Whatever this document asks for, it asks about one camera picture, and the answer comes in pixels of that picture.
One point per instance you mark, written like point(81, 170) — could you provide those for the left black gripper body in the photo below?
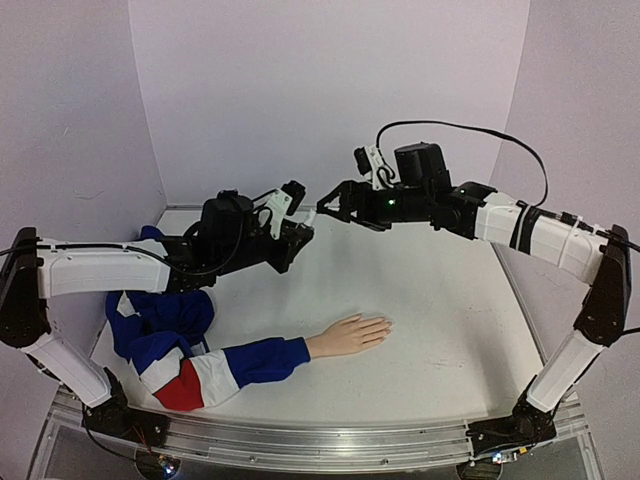
point(281, 262)

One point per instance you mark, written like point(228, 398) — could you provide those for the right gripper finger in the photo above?
point(341, 213)
point(342, 193)

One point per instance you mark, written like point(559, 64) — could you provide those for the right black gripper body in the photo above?
point(351, 201)

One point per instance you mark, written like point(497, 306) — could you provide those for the white nail polish cap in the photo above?
point(310, 219)

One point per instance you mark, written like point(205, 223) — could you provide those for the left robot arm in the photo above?
point(234, 232)

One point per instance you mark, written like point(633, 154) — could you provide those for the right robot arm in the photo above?
point(598, 258)

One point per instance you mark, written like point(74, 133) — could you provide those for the mannequin hand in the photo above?
point(349, 336)

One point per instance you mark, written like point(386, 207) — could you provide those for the blue white red jacket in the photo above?
point(162, 338)

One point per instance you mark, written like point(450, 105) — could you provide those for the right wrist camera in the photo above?
point(373, 167)

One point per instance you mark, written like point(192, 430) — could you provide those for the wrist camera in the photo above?
point(373, 167)
point(280, 204)

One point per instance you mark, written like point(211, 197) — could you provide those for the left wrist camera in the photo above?
point(280, 204)

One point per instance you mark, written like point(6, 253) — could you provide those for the aluminium back rail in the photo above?
point(183, 208)

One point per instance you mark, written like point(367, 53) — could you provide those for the aluminium rail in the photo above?
point(183, 208)
point(324, 449)

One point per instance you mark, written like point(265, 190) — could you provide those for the aluminium front rail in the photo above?
point(324, 449)

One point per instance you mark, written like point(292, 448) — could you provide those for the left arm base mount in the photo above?
point(116, 418)

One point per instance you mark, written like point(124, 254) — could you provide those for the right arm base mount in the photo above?
point(525, 427)

